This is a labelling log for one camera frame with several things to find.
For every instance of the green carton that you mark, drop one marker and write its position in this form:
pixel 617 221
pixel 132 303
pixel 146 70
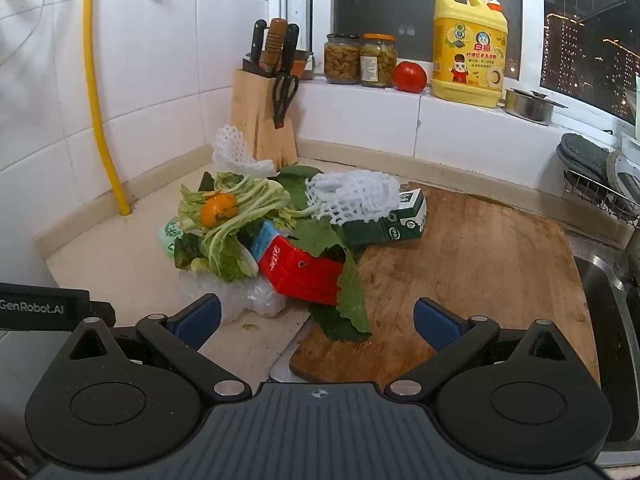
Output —
pixel 370 232

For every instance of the small steel pot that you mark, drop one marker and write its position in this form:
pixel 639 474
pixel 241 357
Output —
pixel 527 105

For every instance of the red tomato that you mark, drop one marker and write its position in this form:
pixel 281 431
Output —
pixel 409 77

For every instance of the steel sink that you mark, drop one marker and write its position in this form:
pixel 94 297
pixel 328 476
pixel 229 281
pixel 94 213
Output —
pixel 615 310

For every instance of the red and blue carton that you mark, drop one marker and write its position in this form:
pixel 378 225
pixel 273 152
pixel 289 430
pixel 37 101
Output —
pixel 300 275

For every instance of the yellow pipe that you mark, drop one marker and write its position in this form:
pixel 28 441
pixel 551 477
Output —
pixel 95 85

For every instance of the clear plastic bag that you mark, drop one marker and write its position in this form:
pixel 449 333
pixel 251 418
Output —
pixel 250 300

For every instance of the dark lidded pickle jar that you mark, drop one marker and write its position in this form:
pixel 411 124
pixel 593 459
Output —
pixel 342 60

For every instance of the wooden knife block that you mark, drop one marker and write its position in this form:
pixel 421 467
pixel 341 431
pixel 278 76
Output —
pixel 245 105

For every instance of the white framed window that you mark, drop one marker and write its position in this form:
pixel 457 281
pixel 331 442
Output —
pixel 280 10

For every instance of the yellow detergent bottle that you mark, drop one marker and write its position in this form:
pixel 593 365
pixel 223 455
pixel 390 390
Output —
pixel 465 60

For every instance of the orange lidded pickle jar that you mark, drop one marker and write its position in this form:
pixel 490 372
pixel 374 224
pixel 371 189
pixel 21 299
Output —
pixel 377 62

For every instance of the black scissors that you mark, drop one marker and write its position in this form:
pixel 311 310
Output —
pixel 281 110

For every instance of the brown bowl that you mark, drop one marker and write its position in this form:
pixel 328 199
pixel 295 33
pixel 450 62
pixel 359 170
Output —
pixel 302 67

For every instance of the wooden cutting board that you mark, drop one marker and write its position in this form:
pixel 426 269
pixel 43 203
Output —
pixel 475 270

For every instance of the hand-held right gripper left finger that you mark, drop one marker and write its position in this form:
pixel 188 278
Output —
pixel 195 327

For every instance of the orange peel piece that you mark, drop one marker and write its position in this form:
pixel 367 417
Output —
pixel 218 210

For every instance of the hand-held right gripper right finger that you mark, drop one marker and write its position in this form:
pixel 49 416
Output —
pixel 440 327

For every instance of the green plastic packet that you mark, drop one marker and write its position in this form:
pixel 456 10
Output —
pixel 169 237

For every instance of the small green leaf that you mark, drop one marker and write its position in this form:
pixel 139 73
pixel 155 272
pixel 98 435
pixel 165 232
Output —
pixel 295 185

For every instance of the white foam net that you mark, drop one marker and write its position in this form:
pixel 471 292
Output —
pixel 230 150
pixel 350 195

